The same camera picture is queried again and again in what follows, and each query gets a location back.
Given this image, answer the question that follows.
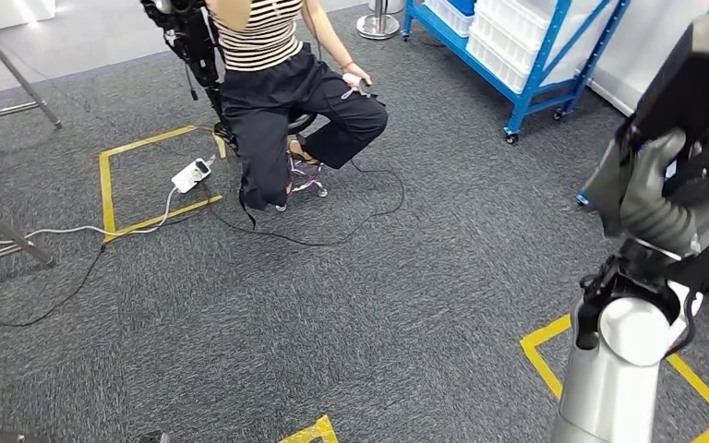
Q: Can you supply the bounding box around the chrome swivel stool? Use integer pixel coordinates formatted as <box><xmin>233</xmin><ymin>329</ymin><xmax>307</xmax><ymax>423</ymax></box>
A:
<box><xmin>274</xmin><ymin>112</ymin><xmax>331</xmax><ymax>213</ymax></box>

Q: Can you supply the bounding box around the white power cable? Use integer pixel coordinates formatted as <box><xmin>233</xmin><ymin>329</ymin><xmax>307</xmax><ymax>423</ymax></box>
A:
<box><xmin>0</xmin><ymin>186</ymin><xmax>178</xmax><ymax>255</ymax></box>

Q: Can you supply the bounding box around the black handheld controller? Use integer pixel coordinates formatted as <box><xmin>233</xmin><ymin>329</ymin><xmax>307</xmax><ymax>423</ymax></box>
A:
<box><xmin>342</xmin><ymin>80</ymin><xmax>386</xmax><ymax>106</ymax></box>

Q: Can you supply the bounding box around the yellow floor tape square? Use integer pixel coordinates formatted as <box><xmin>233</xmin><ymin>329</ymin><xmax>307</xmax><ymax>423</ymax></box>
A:
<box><xmin>519</xmin><ymin>313</ymin><xmax>709</xmax><ymax>443</ymax></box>
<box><xmin>278</xmin><ymin>415</ymin><xmax>339</xmax><ymax>443</ymax></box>
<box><xmin>98</xmin><ymin>125</ymin><xmax>228</xmax><ymax>245</ymax></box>

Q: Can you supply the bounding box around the black slotted plastic part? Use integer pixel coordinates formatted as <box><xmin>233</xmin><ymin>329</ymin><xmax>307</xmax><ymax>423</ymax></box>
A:
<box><xmin>583</xmin><ymin>0</ymin><xmax>709</xmax><ymax>240</ymax></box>

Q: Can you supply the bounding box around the black mechanical device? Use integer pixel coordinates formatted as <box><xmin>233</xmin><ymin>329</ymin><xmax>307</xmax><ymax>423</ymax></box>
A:
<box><xmin>140</xmin><ymin>0</ymin><xmax>239</xmax><ymax>145</ymax></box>

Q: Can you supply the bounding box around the black floor cable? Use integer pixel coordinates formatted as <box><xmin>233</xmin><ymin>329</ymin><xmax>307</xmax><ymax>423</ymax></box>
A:
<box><xmin>0</xmin><ymin>244</ymin><xmax>108</xmax><ymax>343</ymax></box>
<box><xmin>201</xmin><ymin>160</ymin><xmax>406</xmax><ymax>247</ymax></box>

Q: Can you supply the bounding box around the chrome stanchion post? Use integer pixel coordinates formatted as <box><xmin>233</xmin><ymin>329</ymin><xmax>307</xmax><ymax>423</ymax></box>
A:
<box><xmin>355</xmin><ymin>0</ymin><xmax>403</xmax><ymax>42</ymax></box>

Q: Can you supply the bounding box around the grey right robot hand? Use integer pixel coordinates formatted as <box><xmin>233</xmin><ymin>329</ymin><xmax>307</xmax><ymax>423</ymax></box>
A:
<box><xmin>622</xmin><ymin>129</ymin><xmax>689</xmax><ymax>208</ymax></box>

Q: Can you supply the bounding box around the person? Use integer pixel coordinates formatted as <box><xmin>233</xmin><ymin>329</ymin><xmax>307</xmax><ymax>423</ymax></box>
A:
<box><xmin>204</xmin><ymin>0</ymin><xmax>390</xmax><ymax>212</ymax></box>

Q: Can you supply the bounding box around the white plastic bin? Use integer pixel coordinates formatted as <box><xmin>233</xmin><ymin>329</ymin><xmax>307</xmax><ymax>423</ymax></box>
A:
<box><xmin>479</xmin><ymin>0</ymin><xmax>619</xmax><ymax>44</ymax></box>
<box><xmin>465</xmin><ymin>33</ymin><xmax>539</xmax><ymax>95</ymax></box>
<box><xmin>425</xmin><ymin>0</ymin><xmax>475</xmax><ymax>39</ymax></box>
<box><xmin>472</xmin><ymin>8</ymin><xmax>576</xmax><ymax>71</ymax></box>

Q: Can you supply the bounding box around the person's left hand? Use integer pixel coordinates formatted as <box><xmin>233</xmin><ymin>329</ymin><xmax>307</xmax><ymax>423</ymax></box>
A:
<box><xmin>341</xmin><ymin>70</ymin><xmax>375</xmax><ymax>93</ymax></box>

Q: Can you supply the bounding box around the white power strip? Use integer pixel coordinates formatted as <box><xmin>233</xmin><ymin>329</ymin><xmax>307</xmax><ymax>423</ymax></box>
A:
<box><xmin>171</xmin><ymin>157</ymin><xmax>213</xmax><ymax>195</ymax></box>

